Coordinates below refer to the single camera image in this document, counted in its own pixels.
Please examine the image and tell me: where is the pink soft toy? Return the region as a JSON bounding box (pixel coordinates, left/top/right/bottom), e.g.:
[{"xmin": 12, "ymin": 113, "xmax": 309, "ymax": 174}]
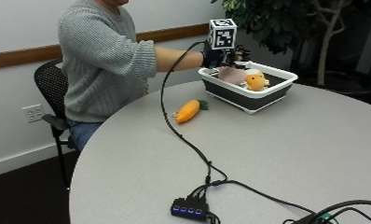
[{"xmin": 216, "ymin": 65, "xmax": 248, "ymax": 86}]

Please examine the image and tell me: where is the white marker cube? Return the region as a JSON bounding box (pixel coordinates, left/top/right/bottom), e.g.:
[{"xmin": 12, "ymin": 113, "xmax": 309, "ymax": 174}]
[{"xmin": 207, "ymin": 18, "xmax": 239, "ymax": 50}]

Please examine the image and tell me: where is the orange chick soft toy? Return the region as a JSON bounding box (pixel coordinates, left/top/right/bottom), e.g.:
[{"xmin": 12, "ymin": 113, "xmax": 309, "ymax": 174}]
[{"xmin": 243, "ymin": 68, "xmax": 270, "ymax": 92}]

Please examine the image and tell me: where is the white and black basin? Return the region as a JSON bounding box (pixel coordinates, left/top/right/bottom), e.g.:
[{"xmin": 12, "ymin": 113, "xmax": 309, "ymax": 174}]
[{"xmin": 196, "ymin": 61, "xmax": 298, "ymax": 115}]

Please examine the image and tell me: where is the green indoor tree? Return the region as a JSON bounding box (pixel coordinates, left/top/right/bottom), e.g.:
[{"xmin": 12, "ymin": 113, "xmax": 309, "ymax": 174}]
[{"xmin": 211, "ymin": 0, "xmax": 371, "ymax": 87}]

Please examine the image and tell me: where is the orange carrot soft toy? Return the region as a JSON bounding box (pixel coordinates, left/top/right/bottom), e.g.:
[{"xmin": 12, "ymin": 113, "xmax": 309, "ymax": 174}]
[{"xmin": 171, "ymin": 99, "xmax": 209, "ymax": 124}]

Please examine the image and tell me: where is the the person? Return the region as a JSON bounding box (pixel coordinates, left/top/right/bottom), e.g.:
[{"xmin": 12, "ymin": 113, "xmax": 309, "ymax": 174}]
[{"xmin": 56, "ymin": 0, "xmax": 205, "ymax": 152}]

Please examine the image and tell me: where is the black office chair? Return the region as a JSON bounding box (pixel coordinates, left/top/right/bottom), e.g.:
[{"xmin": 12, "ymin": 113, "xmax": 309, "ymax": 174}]
[{"xmin": 32, "ymin": 59, "xmax": 80, "ymax": 190}]

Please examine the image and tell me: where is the black hub with blue lights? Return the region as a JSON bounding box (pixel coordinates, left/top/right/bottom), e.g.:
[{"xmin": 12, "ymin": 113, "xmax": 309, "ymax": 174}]
[{"xmin": 169, "ymin": 197, "xmax": 211, "ymax": 222}]

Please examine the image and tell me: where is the black glove cable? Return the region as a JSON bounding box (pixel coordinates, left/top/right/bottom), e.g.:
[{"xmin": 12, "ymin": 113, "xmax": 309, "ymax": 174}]
[{"xmin": 157, "ymin": 40, "xmax": 229, "ymax": 188}]

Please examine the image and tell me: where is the wooden wall rail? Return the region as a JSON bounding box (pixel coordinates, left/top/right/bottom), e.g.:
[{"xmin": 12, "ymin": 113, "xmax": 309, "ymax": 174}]
[{"xmin": 0, "ymin": 22, "xmax": 211, "ymax": 71}]

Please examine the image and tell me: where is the white wall outlet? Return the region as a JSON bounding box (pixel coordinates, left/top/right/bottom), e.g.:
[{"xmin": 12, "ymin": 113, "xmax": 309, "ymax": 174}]
[{"xmin": 20, "ymin": 103, "xmax": 46, "ymax": 124}]

